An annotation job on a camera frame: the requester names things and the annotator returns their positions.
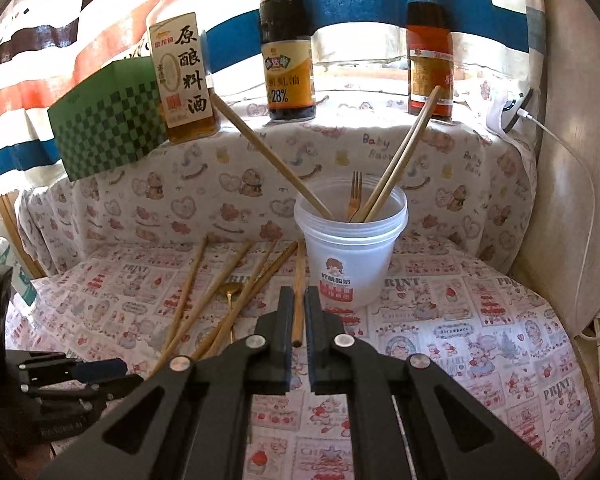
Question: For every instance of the green checkered box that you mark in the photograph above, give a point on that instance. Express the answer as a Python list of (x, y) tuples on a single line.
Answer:
[(109, 120)]

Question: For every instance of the dark soy sauce bottle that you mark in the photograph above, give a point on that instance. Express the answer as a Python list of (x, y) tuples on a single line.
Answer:
[(287, 59)]

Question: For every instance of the translucent plastic cup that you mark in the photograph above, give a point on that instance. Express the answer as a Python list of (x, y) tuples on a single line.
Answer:
[(348, 261)]

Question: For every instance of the cooking wine bottle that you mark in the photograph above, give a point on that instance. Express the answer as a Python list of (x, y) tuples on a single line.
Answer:
[(178, 50)]

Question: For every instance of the gold spoon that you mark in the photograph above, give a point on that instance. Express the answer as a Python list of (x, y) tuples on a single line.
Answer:
[(231, 291)]

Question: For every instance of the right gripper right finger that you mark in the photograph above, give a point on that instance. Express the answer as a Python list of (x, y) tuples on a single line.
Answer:
[(409, 419)]

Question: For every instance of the white charger device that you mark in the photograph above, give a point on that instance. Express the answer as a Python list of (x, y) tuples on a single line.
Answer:
[(505, 110)]

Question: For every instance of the red label sauce bottle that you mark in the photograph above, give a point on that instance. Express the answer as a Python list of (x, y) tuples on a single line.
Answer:
[(430, 56)]

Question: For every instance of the gold fork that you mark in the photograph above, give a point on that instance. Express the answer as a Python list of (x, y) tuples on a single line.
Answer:
[(355, 195)]

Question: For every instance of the striped curtain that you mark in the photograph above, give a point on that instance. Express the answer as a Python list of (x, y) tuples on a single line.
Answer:
[(49, 46)]

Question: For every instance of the wooden chopstick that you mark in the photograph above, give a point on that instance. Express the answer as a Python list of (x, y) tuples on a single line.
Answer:
[(405, 150), (185, 291), (299, 287), (262, 274), (255, 140), (410, 154), (201, 304)]

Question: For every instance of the green white package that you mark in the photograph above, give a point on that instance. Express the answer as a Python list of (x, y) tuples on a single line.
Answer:
[(21, 280)]

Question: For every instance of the printed cartoon tablecloth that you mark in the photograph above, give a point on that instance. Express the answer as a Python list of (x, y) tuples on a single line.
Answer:
[(116, 249)]

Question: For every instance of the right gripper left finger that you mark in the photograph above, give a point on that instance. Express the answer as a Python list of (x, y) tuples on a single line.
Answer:
[(190, 420)]

